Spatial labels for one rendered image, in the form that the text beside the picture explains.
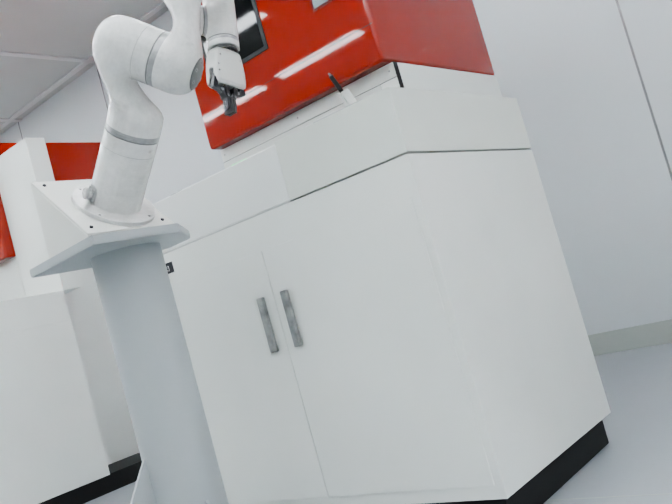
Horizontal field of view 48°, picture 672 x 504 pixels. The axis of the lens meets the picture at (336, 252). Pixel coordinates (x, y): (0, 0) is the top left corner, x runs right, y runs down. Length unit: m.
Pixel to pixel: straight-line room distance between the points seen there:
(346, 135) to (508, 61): 2.23
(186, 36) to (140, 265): 0.50
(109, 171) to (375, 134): 0.59
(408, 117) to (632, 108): 2.08
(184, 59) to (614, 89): 2.40
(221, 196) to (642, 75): 2.19
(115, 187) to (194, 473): 0.65
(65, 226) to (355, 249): 0.64
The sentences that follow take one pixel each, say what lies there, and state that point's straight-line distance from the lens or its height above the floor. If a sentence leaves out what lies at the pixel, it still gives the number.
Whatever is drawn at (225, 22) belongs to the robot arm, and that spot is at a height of 1.33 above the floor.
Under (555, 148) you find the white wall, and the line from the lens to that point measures 3.75.
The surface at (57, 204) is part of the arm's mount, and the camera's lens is 1.79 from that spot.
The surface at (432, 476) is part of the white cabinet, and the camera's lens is 1.73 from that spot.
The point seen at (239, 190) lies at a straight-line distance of 1.94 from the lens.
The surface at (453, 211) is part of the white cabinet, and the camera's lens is 1.70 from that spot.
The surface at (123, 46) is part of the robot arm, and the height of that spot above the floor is 1.18.
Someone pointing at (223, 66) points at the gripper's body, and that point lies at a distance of 2.02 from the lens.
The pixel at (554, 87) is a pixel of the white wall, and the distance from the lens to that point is 3.76.
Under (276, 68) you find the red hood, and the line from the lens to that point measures 2.63.
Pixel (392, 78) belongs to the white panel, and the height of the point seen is 1.17.
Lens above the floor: 0.55
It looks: 4 degrees up
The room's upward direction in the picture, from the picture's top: 16 degrees counter-clockwise
